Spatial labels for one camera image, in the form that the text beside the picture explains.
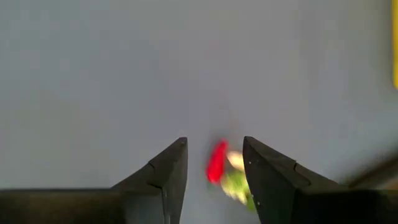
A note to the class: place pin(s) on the white mushroom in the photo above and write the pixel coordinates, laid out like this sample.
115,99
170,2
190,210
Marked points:
236,160

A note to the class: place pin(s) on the grey table mat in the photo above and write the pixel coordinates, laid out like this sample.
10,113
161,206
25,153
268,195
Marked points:
124,77

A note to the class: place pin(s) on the yellow plastic basket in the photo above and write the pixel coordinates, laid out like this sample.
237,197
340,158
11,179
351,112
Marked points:
395,46

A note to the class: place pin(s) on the light green round fruit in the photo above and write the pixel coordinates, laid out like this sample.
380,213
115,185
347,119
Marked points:
234,186

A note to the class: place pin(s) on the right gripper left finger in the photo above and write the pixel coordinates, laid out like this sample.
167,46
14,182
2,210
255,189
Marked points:
155,193

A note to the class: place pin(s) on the red chili pepper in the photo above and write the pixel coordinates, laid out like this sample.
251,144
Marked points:
216,161

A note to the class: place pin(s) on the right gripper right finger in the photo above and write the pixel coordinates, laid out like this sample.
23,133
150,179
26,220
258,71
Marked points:
280,193

